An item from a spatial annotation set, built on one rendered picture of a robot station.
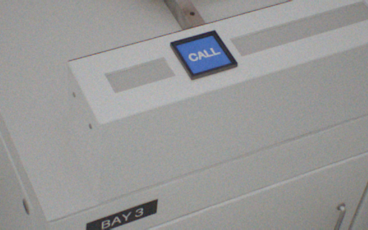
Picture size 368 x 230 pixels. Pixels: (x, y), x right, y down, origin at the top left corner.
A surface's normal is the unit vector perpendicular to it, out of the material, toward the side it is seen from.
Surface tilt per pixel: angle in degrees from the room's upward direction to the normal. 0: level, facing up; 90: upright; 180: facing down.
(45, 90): 0
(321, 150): 90
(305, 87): 90
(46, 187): 0
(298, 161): 90
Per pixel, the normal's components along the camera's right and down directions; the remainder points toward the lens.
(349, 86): 0.43, 0.71
